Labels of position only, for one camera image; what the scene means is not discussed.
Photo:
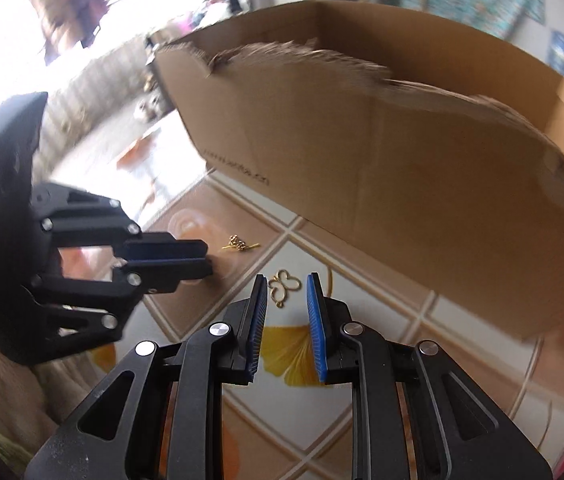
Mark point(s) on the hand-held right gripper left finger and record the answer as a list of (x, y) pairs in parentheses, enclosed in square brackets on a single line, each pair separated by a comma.
[(257, 332)]

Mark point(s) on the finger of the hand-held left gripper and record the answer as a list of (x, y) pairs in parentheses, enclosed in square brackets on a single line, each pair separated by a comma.
[(172, 275), (172, 250)]

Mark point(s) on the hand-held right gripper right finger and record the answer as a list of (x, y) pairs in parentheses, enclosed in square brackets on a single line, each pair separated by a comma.
[(317, 332)]

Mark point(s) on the gold butterfly brooch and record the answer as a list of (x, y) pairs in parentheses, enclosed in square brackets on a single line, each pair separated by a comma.
[(283, 286)]

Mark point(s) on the gold stud earring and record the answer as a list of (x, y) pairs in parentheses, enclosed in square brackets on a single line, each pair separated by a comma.
[(238, 245)]

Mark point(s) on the brown cardboard box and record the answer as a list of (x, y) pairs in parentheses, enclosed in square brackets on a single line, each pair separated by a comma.
[(387, 170)]

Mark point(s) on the ginkgo leaf print tablecloth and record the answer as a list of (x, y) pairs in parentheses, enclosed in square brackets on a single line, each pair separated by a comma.
[(287, 425)]

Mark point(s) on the hanging brown garment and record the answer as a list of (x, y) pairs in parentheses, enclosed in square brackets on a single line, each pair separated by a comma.
[(64, 15)]

